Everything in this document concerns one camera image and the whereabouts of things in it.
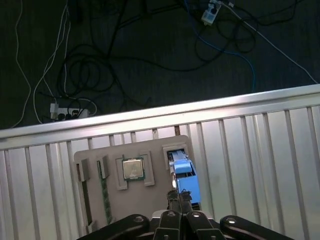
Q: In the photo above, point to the white power strip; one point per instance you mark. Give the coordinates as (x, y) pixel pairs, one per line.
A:
(75, 113)

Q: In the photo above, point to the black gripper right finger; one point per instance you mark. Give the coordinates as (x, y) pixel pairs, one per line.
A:
(190, 225)

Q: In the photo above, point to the silver CPU chip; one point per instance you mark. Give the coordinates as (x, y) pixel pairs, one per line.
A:
(132, 168)

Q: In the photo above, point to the hard disk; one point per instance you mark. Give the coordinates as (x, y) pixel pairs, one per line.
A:
(187, 185)

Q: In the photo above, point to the grey parts rack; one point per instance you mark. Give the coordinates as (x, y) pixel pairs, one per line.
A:
(140, 200)

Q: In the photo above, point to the white plug adapter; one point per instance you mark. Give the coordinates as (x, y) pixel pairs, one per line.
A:
(209, 15)

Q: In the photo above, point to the green RAM stick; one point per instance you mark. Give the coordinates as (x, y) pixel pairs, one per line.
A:
(106, 200)

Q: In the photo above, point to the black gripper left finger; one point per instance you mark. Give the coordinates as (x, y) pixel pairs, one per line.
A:
(172, 225)

